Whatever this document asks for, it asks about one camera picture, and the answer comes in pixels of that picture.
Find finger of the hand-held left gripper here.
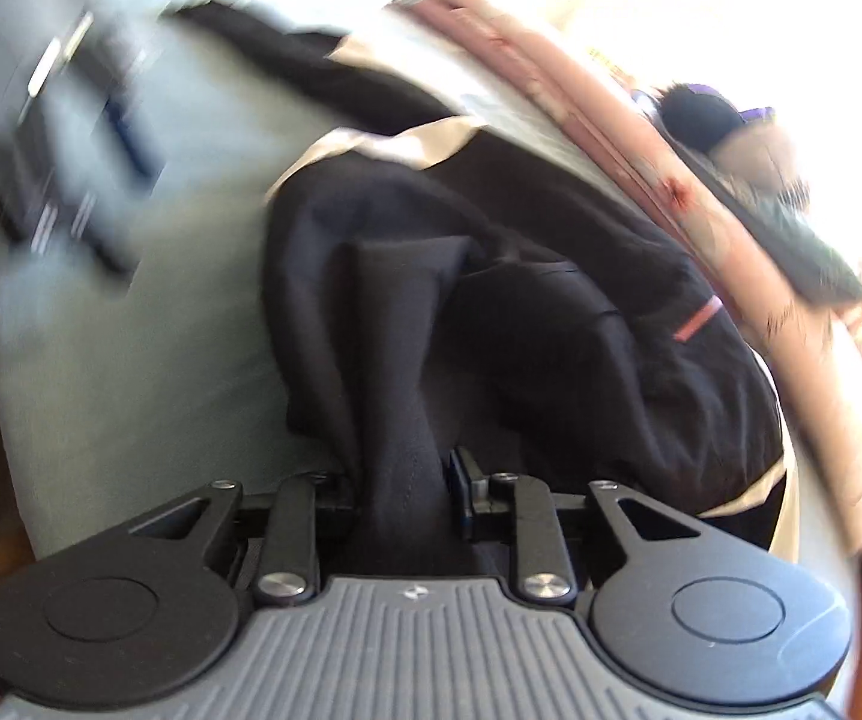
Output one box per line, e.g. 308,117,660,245
22,9,169,185
0,109,143,277

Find pink floral quilt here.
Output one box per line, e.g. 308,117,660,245
386,0,862,556

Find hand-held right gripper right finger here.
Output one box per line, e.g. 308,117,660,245
447,446,702,607

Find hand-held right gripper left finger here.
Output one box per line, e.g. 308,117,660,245
127,469,363,607

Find black and cream hooded jacket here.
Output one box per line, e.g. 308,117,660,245
168,4,800,601

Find grey-green pillow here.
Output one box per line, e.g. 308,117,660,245
690,157,862,310

